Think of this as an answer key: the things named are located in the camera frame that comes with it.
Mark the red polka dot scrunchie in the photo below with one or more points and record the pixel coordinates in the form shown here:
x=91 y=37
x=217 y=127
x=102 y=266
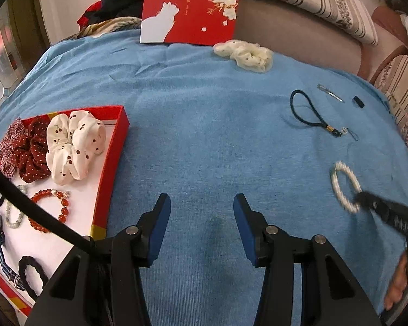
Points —
x=34 y=156

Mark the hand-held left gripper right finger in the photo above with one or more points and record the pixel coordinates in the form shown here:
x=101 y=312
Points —
x=246 y=231

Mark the beige pink sofa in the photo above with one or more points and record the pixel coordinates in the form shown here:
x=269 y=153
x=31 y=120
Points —
x=285 y=30

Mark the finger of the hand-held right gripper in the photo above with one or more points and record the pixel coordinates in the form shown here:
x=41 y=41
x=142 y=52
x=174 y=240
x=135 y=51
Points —
x=391 y=212

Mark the person's right hand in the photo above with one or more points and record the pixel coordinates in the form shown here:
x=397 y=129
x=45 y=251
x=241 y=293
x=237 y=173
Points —
x=397 y=282

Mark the wooden glass door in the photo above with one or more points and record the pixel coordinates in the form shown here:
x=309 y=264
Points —
x=23 y=23

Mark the red plaid scrunchie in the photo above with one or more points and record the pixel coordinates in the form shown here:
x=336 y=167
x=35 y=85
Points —
x=8 y=146

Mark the square striped floral cushion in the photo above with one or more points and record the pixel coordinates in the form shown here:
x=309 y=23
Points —
x=404 y=85

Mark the red floral box lid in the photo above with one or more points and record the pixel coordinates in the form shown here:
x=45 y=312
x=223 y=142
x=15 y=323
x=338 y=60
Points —
x=190 y=13

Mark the red jewelry box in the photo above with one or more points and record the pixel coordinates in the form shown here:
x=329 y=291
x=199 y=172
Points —
x=88 y=183

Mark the white cherry print scrunchie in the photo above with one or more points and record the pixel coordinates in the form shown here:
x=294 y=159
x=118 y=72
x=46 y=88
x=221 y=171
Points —
x=71 y=149

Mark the black red garment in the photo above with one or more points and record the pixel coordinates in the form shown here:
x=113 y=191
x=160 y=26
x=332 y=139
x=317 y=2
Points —
x=122 y=3

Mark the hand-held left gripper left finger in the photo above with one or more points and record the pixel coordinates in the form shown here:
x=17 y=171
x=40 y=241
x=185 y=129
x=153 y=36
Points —
x=158 y=231

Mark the cream dotted scrunchie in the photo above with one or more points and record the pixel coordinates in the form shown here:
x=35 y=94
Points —
x=248 y=56

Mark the blue towel blanket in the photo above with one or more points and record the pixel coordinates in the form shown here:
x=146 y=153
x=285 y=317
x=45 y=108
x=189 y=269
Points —
x=207 y=125

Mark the tan patterned cloth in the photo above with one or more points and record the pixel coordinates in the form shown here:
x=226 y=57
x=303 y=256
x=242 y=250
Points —
x=105 y=25

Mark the small black clip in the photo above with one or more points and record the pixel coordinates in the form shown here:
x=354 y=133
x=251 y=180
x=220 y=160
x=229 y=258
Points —
x=357 y=102

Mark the silver hair clip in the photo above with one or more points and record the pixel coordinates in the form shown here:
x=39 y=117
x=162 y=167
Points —
x=326 y=90

